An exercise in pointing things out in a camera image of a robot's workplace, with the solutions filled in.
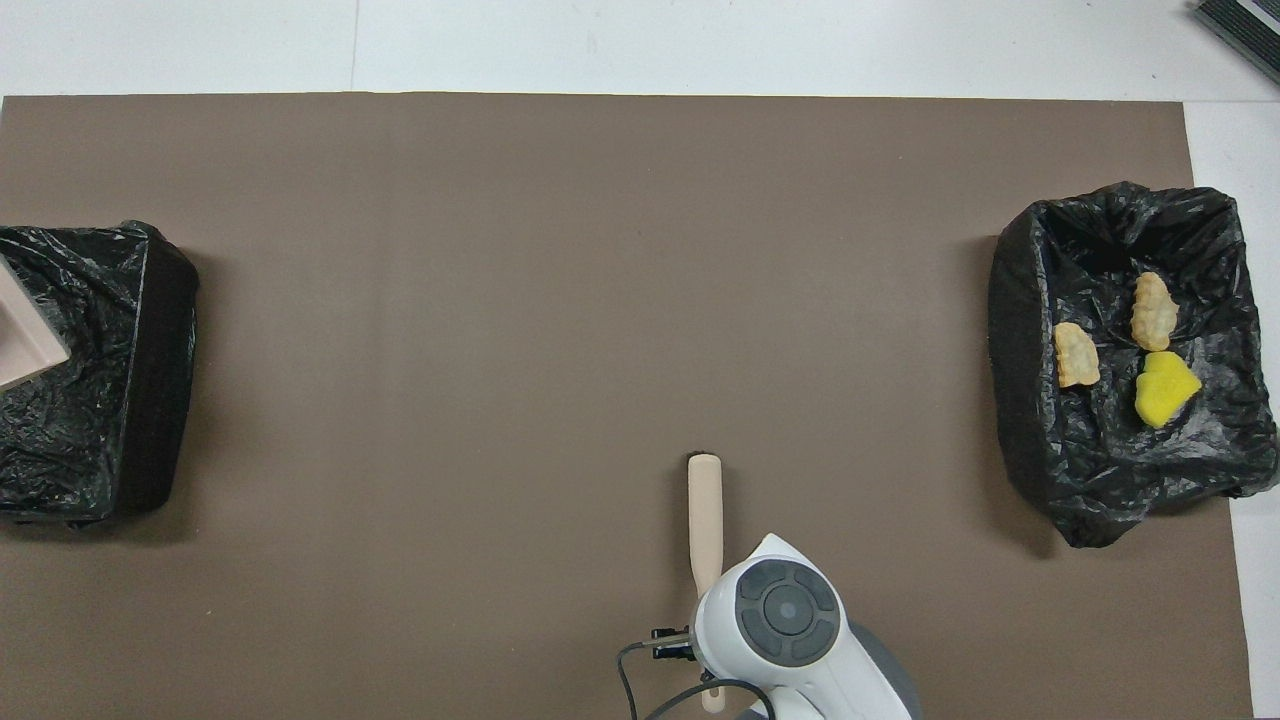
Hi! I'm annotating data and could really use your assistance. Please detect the bin with black liner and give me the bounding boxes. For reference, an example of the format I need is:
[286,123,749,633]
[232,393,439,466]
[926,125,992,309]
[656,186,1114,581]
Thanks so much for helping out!
[0,221,200,529]
[988,181,1280,549]

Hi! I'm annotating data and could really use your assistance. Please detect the beige plastic dustpan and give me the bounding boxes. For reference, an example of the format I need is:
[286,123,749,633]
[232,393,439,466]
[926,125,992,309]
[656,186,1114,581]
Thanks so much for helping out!
[0,257,71,393]

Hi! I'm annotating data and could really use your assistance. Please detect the tan foam scrap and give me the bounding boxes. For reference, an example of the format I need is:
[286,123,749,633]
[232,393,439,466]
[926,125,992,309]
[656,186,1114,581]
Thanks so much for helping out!
[1053,322,1101,389]

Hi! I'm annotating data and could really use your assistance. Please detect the beige hand brush black bristles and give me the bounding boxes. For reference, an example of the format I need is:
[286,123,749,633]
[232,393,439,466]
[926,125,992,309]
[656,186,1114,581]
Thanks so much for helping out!
[687,453,725,713]

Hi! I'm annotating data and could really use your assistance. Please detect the yellow sponge piece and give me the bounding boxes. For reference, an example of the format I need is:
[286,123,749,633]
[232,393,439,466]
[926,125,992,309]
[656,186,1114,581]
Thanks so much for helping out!
[1134,351,1203,430]

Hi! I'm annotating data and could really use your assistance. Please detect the pale foam scrap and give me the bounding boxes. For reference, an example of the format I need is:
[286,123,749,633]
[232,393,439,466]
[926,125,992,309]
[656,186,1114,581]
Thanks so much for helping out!
[1131,272,1179,352]

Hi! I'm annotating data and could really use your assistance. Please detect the brown table mat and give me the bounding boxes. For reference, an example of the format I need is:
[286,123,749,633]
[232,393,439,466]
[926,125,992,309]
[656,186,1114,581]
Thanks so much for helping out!
[0,93,1253,720]

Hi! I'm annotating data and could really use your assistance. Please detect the dark ribbed object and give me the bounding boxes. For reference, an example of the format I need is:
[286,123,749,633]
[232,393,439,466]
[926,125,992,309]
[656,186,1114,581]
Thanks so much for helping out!
[1192,0,1280,85]

